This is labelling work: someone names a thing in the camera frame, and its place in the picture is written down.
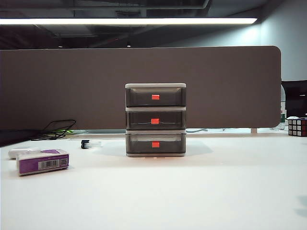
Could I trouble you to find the purple napkin pack with barcode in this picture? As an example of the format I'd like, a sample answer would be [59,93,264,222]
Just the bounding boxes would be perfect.
[15,149,70,177]

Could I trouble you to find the brown desk partition panel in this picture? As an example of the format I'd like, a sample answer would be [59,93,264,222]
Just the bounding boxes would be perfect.
[0,46,282,148]

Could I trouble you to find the black cable bundle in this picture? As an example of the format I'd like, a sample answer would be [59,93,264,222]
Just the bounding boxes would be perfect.
[31,119,76,141]

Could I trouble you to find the grey drawer with wavy line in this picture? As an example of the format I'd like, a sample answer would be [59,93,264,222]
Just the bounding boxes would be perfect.
[126,111,187,130]

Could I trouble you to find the grey drawer holding white paper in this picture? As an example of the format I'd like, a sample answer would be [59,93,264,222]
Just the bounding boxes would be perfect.
[126,133,187,154]

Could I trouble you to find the long ceiling light strip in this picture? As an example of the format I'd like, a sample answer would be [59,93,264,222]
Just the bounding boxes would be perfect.
[0,18,258,25]

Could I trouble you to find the grey drawer under cabinet lid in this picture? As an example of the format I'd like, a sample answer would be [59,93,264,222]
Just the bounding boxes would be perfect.
[126,87,187,107]

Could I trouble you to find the black monitor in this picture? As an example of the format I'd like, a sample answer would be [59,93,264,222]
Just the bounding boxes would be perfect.
[281,80,307,118]

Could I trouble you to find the Rubik's cube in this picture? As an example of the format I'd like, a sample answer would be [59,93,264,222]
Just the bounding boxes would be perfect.
[287,116,307,138]

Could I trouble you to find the white earbuds case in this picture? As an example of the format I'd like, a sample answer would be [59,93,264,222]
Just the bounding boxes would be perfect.
[8,147,40,160]

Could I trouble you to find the white plastic drawer cabinet frame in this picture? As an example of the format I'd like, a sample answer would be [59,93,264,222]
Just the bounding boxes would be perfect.
[125,82,187,158]

